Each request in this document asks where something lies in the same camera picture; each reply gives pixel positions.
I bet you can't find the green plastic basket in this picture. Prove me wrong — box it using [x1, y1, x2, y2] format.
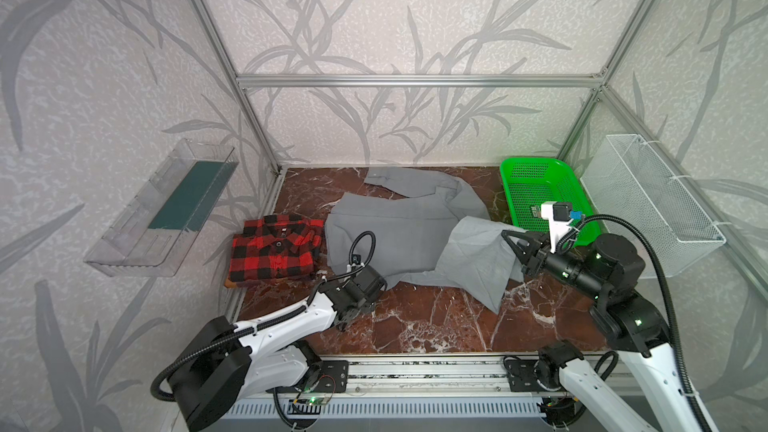
[500, 157, 593, 237]

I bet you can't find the grey long sleeve shirt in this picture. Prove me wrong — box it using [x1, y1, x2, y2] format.
[325, 167, 524, 313]

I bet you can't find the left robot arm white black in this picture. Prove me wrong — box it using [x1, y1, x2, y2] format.
[150, 251, 387, 431]

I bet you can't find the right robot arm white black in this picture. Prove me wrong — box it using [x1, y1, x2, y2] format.
[501, 214, 718, 431]

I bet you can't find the red black plaid folded shirt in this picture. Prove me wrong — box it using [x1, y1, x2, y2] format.
[225, 214, 325, 288]

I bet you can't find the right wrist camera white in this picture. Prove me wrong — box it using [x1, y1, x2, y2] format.
[540, 201, 584, 254]

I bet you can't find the pink item in wire basket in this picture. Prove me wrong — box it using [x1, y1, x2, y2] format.
[628, 238, 650, 260]

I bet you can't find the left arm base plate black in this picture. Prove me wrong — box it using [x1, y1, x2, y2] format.
[296, 360, 350, 393]

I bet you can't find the white wire mesh basket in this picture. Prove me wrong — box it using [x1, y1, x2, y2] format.
[581, 134, 726, 278]

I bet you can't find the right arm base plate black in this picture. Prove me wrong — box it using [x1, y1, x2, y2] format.
[502, 355, 565, 392]

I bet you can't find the aluminium front rail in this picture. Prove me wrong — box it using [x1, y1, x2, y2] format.
[239, 355, 682, 400]

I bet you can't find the clear plastic wall bin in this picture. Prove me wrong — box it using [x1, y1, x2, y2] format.
[84, 139, 239, 278]

